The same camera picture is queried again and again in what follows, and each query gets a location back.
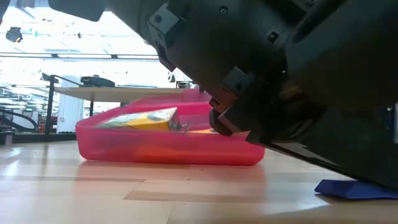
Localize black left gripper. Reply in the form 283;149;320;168
222;0;398;138

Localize yellow handled scissors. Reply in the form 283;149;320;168
188;128;218;134

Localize blue eraser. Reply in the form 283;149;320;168
314;179;398;200

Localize crayon box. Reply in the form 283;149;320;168
96;107;187;132

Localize red translucent pencil box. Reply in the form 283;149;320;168
75;88;266;166

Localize black hole punch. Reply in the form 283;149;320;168
80;75;116;88

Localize white cabinet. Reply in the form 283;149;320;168
57;74;85;134

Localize black hanging object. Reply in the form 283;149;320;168
5;27;23;43

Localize black metal table frame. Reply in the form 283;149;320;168
0;73;77;144

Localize black curved hose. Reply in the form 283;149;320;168
0;107;39;132

